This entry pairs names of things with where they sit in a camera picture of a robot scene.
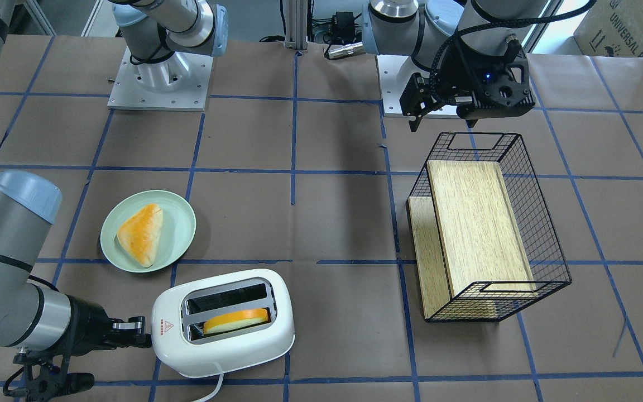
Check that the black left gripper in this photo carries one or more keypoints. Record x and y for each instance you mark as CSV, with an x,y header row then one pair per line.
x,y
465,68

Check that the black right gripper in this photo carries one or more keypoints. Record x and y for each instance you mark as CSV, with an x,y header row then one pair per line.
x,y
87,320

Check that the white two-slot toaster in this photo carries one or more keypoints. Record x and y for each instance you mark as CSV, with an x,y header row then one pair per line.
x,y
179,313

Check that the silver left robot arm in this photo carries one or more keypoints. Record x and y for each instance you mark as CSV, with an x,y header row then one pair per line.
x,y
423,30

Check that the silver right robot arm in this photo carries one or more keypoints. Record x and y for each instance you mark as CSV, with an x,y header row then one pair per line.
x,y
39,319

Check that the orange bread slice in toaster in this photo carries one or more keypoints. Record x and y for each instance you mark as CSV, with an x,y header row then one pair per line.
x,y
236,320

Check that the triangular orange pastry bread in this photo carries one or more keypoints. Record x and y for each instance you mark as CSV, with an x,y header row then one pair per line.
x,y
140,234

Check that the light green round plate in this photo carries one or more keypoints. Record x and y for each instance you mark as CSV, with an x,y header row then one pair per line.
x,y
178,230

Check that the black power adapter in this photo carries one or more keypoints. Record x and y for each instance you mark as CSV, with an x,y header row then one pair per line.
x,y
343,23

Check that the light wooden board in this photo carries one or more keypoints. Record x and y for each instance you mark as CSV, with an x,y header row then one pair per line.
x,y
471,261

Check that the cardboard box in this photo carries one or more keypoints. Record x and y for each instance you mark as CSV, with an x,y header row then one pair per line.
x,y
612,28

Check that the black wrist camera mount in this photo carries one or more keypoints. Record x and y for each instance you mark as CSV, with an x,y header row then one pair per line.
x,y
44,376

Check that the black wire basket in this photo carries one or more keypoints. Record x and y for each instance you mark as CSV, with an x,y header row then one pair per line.
x,y
538,234

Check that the aluminium frame post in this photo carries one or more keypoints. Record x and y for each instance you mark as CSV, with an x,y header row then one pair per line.
x,y
296,17

